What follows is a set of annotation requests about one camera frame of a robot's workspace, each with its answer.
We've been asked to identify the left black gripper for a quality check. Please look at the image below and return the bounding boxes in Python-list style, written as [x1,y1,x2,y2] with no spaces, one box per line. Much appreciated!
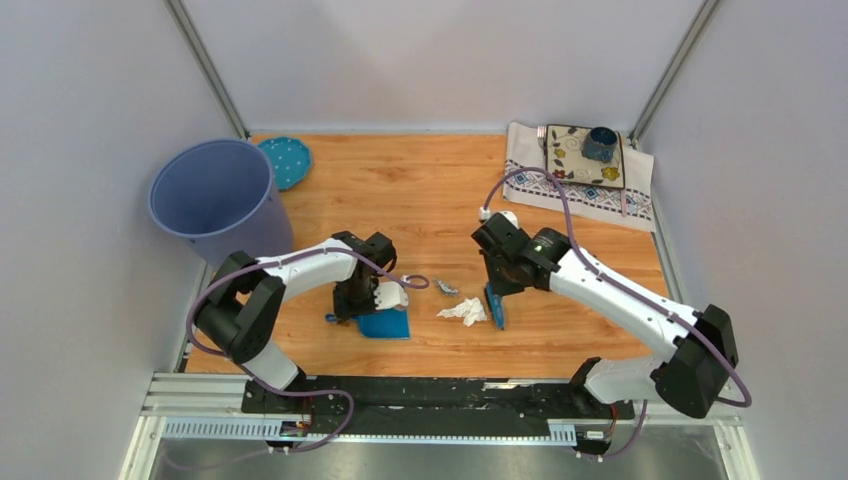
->
[333,279,384,325]

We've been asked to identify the blue plastic dustpan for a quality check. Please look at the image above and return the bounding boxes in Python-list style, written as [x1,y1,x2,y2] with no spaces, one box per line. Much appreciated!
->
[351,309,410,340]

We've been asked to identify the blue hand brush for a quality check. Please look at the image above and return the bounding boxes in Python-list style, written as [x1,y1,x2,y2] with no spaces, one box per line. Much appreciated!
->
[484,283,506,331]

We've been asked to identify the grey white paper scrap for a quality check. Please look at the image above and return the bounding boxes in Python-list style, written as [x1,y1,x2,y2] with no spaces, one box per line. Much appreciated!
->
[437,297,488,327]

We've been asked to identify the small grey paper scrap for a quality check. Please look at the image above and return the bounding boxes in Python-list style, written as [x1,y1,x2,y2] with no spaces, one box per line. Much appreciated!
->
[433,278,460,297]

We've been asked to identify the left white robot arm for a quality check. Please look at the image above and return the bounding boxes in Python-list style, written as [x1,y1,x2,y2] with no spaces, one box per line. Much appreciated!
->
[186,231,409,415]

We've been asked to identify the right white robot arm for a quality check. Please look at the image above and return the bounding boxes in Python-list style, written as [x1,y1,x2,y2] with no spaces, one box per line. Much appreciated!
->
[471,214,739,419]

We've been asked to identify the square floral plate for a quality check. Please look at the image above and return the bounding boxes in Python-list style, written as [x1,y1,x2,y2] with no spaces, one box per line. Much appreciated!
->
[542,124,626,190]

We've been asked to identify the white patterned cloth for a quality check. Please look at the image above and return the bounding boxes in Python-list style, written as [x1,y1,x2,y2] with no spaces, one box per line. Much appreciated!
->
[503,122,656,233]

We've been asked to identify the dark blue mug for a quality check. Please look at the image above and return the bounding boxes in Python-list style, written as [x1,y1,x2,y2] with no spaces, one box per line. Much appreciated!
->
[581,126,619,164]

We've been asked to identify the teal polka dot plate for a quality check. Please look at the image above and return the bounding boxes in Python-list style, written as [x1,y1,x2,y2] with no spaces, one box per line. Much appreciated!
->
[258,136,313,191]

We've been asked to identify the lavender plastic waste bin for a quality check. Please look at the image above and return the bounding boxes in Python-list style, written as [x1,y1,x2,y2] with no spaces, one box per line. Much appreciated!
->
[148,139,293,267]

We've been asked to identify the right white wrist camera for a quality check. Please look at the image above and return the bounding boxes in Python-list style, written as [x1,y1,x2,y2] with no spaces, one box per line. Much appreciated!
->
[478,207,520,229]

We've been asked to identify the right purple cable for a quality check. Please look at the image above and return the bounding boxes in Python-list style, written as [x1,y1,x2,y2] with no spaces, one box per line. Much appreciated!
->
[478,166,753,461]

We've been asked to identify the purple cable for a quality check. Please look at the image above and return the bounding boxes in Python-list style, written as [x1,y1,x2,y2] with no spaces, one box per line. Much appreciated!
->
[478,166,753,461]
[162,246,432,465]

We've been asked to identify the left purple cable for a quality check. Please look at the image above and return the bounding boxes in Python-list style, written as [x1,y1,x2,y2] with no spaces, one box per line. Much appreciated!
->
[162,246,432,465]

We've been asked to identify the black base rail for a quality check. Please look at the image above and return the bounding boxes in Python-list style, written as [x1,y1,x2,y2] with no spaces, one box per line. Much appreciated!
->
[241,375,636,437]

